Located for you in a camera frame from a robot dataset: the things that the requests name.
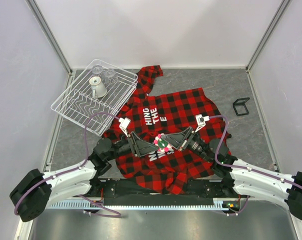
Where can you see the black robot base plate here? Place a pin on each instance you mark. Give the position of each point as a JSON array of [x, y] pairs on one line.
[[197, 191]]

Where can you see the white ceramic mug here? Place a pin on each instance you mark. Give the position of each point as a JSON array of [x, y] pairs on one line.
[[97, 87]]

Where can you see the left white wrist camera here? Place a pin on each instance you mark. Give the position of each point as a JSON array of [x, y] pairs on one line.
[[123, 125]]

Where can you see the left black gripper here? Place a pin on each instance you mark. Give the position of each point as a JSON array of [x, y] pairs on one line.
[[142, 148]]

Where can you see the red black plaid shirt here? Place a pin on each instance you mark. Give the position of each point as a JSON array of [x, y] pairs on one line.
[[163, 114]]

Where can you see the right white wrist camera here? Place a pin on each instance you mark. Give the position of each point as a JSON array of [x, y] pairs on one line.
[[201, 121]]

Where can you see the grey slotted cable duct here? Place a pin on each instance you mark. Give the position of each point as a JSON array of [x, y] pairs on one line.
[[81, 204]]

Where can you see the pink flower pom-pom brooch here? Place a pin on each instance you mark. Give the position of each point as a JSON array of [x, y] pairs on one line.
[[163, 145]]

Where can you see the small black frame stand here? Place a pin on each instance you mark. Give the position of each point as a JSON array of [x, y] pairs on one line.
[[239, 106]]

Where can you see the clear drinking glass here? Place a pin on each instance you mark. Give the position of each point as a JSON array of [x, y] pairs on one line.
[[110, 76], [97, 70]]

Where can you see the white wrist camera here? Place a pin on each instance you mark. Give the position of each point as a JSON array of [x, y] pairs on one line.
[[201, 121], [123, 125]]

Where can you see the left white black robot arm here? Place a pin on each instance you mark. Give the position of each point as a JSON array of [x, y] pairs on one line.
[[39, 190]]

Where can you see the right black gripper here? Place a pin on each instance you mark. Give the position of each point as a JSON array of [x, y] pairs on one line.
[[176, 139]]

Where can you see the white wire dish rack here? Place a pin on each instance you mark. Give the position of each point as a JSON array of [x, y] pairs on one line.
[[77, 105]]

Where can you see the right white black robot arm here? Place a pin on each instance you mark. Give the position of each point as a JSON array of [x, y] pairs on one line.
[[239, 176]]

